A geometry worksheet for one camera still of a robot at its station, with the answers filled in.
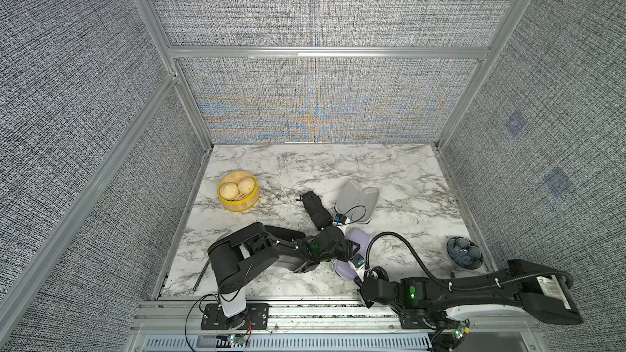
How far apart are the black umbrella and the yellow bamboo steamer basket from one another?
0.21 meters

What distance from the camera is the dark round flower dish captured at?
84 centimetres

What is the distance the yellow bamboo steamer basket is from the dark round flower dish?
0.75 m

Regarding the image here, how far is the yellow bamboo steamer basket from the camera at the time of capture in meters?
0.97

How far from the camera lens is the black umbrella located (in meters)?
0.93

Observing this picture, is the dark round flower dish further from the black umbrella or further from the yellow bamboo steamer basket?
the yellow bamboo steamer basket

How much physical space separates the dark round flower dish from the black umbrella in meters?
0.45
